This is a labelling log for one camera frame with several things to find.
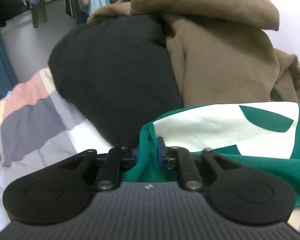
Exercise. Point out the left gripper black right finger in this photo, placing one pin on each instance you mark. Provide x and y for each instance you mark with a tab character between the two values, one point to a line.
235	191

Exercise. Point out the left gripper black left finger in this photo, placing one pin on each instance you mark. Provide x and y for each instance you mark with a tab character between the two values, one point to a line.
65	189

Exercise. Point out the green zip hoodie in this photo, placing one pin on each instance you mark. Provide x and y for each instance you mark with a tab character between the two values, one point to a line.
263	135

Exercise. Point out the patchwork bed sheet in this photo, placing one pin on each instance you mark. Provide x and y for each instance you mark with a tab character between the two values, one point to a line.
39	128

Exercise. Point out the black padded jacket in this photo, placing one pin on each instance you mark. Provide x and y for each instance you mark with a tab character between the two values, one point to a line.
118	74

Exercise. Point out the brown hooded coat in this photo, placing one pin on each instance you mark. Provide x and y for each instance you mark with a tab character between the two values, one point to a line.
219	49

